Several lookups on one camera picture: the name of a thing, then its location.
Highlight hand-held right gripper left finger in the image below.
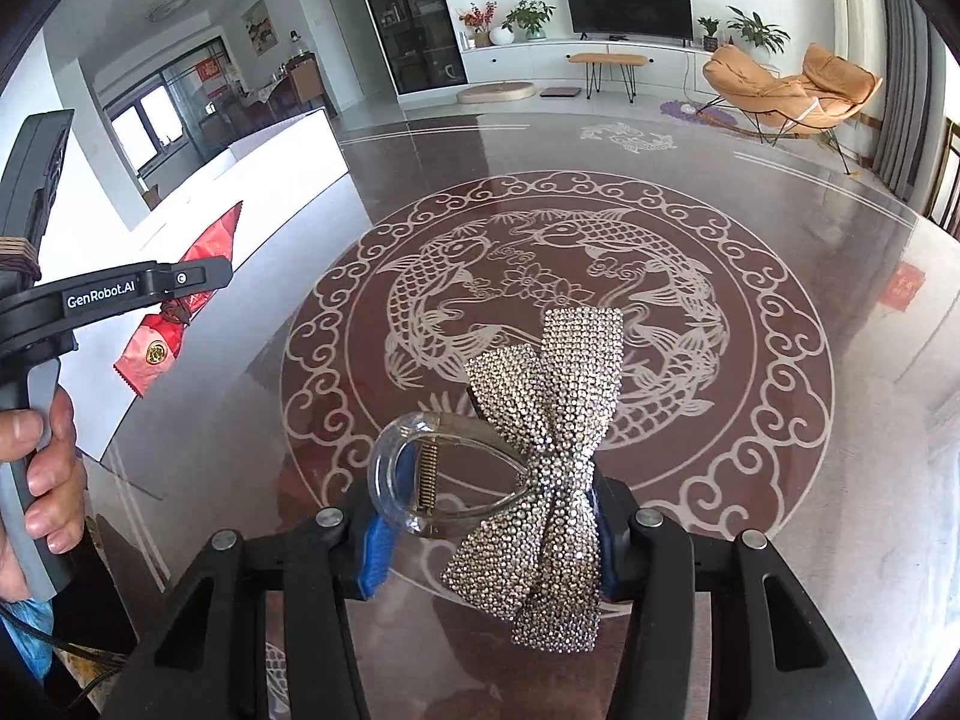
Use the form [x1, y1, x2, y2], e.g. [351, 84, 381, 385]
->
[97, 484, 402, 720]

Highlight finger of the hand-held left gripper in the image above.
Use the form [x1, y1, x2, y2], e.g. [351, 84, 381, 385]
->
[146, 256, 235, 299]

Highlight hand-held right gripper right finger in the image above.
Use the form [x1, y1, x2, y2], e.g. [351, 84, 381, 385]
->
[589, 476, 863, 720]

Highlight red foil packet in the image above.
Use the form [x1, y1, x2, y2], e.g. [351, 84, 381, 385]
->
[112, 201, 245, 397]

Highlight rhinestone bow hair clip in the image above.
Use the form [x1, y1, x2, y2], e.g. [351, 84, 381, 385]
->
[367, 306, 627, 653]

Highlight white cardboard box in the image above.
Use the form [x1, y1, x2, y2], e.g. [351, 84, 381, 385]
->
[75, 106, 353, 462]

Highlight person's left hand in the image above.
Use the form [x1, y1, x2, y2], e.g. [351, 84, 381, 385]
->
[0, 388, 89, 554]

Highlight dark-framed window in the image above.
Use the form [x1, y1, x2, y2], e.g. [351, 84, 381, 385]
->
[105, 82, 188, 173]

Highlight wooden dining table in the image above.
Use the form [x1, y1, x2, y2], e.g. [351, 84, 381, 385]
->
[240, 82, 293, 121]

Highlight tan-backed dining chair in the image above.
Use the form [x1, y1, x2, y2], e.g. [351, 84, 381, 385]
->
[289, 60, 327, 117]

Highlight white door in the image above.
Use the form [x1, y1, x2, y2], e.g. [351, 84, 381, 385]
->
[321, 0, 370, 112]

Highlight person's blue clothing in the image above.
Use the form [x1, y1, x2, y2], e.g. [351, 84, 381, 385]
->
[0, 598, 53, 665]

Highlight black glass display cabinet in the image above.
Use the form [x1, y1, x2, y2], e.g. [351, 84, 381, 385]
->
[347, 0, 468, 98]

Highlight beige oval floor cushion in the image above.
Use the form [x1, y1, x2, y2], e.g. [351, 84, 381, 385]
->
[457, 82, 538, 107]

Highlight red flowers in vase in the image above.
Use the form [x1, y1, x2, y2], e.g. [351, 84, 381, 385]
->
[457, 3, 499, 48]

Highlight white low television cabinet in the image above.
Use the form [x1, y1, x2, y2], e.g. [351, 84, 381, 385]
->
[459, 40, 725, 89]

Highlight green potted plant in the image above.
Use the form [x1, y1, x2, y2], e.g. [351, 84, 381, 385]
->
[501, 0, 557, 41]

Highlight wooden bench with hairpin legs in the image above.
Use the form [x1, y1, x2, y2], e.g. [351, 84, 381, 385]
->
[567, 52, 648, 101]

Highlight purple round floor mat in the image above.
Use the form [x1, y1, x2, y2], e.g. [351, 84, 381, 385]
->
[659, 97, 732, 128]

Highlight black flat-screen television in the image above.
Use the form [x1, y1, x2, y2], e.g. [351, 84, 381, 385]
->
[563, 0, 695, 44]

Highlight orange rocking chair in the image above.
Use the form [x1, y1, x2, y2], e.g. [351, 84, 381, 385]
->
[696, 43, 885, 175]

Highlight brown slatted wooden chair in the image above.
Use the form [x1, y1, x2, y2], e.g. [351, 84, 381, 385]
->
[928, 118, 960, 235]

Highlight large leafy potted plant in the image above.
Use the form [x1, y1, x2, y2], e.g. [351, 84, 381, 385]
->
[725, 7, 791, 65]

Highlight grey curtain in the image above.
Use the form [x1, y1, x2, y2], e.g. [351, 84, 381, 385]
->
[874, 0, 947, 202]

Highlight white patterned air conditioner cover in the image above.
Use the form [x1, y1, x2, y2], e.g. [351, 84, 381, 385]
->
[823, 0, 887, 72]

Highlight framed wall painting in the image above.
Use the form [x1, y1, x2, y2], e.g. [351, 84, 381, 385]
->
[241, 0, 274, 56]

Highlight black cable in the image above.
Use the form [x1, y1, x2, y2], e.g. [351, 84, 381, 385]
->
[0, 604, 132, 672]

